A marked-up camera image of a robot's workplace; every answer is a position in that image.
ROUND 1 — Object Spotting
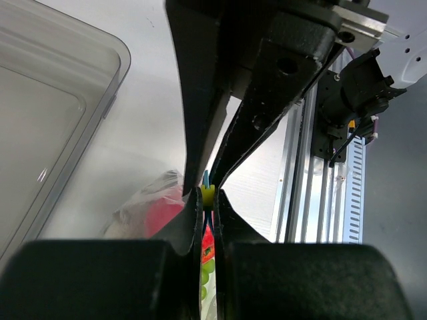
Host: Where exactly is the aluminium mounting rail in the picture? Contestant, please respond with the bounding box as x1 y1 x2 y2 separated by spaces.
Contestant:
268 89 348 243

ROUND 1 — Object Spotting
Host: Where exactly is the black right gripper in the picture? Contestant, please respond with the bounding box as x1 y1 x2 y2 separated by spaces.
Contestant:
211 1 389 187

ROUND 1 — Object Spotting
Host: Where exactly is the white slotted cable duct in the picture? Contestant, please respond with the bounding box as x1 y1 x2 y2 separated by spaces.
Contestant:
343 137 366 244

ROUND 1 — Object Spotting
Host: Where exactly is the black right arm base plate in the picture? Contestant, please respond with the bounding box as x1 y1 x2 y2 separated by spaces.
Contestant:
311 71 354 161

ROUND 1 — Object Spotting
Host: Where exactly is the clear zip top bag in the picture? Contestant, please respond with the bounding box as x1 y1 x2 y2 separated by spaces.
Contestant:
101 170 218 319

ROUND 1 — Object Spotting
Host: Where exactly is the red toy tomato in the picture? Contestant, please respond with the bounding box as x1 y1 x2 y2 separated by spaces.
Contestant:
143 197 215 263

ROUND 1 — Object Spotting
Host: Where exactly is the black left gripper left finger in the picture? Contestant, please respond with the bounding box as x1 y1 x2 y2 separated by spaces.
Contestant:
1 187 203 319

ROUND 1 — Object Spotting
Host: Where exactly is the green toy grapes bunch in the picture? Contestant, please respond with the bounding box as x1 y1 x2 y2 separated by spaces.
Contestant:
200 258 216 301

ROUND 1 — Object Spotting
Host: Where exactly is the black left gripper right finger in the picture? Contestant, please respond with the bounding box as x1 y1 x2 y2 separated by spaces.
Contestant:
215 191 412 319

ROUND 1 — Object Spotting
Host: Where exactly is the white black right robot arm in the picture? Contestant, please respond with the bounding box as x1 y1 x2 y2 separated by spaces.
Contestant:
165 1 426 194

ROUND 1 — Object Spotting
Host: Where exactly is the clear grey plastic tray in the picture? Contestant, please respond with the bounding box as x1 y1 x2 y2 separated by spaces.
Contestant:
1 1 131 262

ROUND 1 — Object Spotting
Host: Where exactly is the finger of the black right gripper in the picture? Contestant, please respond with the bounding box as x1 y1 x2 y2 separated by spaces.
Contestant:
165 1 231 195

